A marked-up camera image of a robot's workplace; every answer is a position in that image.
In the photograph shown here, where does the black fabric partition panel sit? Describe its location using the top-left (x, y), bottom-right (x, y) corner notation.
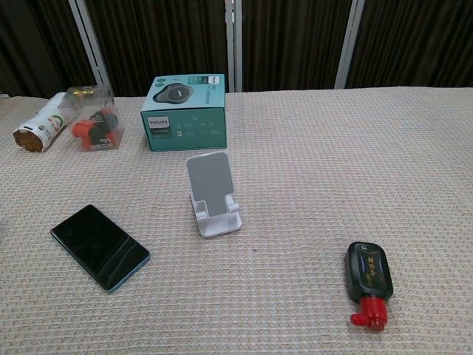
top-left (0, 0), bottom-right (103, 99)
top-left (242, 0), bottom-right (355, 92)
top-left (347, 0), bottom-right (473, 89)
top-left (79, 0), bottom-right (228, 98)

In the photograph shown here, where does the beige woven tablecloth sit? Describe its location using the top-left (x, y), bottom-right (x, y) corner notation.
top-left (0, 87), bottom-right (473, 355)

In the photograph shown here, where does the grey metal partition post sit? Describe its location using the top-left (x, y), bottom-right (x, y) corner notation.
top-left (333, 0), bottom-right (367, 89)
top-left (224, 0), bottom-right (244, 93)
top-left (68, 0), bottom-right (112, 98)

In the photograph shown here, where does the white phone stand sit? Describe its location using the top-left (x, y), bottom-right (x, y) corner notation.
top-left (186, 151), bottom-right (243, 238)

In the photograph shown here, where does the black and red small tool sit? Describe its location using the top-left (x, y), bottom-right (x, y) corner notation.
top-left (344, 241), bottom-right (395, 322)

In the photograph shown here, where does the white drink bottle yellow cap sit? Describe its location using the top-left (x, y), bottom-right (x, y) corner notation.
top-left (13, 91), bottom-right (69, 153)

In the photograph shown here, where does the black smartphone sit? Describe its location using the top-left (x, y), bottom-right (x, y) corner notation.
top-left (50, 203), bottom-right (152, 294)

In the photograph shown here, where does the teal Philips product box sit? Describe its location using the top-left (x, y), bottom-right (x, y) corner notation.
top-left (140, 72), bottom-right (227, 152)

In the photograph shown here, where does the clear bag of red snacks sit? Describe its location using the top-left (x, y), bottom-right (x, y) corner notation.
top-left (66, 84), bottom-right (121, 152)

